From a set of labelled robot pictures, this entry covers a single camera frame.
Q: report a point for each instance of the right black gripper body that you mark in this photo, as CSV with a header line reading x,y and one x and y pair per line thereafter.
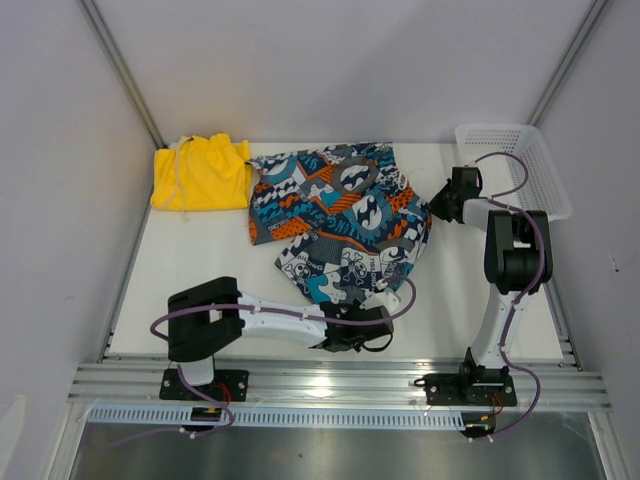
x,y
453,196

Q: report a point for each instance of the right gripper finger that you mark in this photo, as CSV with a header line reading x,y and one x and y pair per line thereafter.
x,y
442,196
441,211

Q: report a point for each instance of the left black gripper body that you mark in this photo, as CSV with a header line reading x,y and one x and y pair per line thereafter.
x,y
355,307

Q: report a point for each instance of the patterned blue orange shorts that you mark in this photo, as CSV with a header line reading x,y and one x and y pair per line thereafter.
x,y
353,221

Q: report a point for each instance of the yellow shorts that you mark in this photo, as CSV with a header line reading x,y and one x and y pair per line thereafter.
x,y
202,174

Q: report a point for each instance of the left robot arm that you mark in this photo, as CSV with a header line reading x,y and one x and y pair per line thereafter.
x,y
209,317

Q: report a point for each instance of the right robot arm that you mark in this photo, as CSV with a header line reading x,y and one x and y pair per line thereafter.
x,y
517,262

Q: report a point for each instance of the white plastic basket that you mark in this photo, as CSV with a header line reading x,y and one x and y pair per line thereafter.
x,y
516,166

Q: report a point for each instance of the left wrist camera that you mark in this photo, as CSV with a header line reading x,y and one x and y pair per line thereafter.
x,y
387,300

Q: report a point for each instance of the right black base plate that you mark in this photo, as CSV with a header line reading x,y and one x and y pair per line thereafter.
x,y
443,389

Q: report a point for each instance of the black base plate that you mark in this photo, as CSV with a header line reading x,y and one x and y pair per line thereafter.
x,y
443,389
227,386

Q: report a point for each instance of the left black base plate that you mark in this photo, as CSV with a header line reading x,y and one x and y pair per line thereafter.
x,y
227,386

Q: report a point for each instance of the right aluminium frame post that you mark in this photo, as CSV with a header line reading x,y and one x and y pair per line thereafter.
x,y
580,39

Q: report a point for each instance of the aluminium frame post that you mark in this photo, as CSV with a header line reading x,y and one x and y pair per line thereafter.
x,y
580,39
114,56

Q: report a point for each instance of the aluminium mounting rail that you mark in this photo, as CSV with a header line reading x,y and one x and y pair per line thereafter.
x,y
337,384

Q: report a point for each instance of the white slotted cable duct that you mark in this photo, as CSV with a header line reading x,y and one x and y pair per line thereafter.
x,y
446,420

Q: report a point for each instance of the left aluminium frame post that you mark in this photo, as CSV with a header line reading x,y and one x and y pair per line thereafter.
x,y
114,56

